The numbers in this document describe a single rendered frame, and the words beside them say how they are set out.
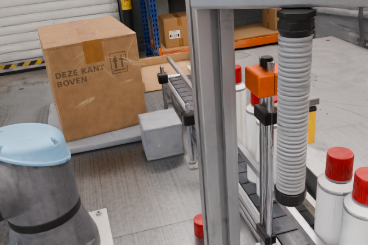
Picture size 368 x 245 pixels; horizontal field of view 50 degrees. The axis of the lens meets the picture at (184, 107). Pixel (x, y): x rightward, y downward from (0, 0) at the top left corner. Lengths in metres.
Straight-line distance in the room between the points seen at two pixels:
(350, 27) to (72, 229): 2.46
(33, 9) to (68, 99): 3.74
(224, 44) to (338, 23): 2.47
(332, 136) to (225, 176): 0.50
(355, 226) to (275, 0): 0.29
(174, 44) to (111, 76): 3.33
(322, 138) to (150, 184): 0.42
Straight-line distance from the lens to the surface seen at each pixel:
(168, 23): 4.34
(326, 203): 0.56
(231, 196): 0.56
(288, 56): 0.38
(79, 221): 0.69
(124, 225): 0.83
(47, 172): 0.62
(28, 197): 0.63
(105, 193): 0.93
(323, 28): 2.99
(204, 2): 0.40
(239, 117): 0.87
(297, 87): 0.39
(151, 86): 1.49
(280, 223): 0.74
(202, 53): 0.46
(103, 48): 1.07
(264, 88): 0.48
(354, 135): 1.03
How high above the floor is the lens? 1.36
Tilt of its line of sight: 24 degrees down
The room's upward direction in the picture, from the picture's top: 5 degrees counter-clockwise
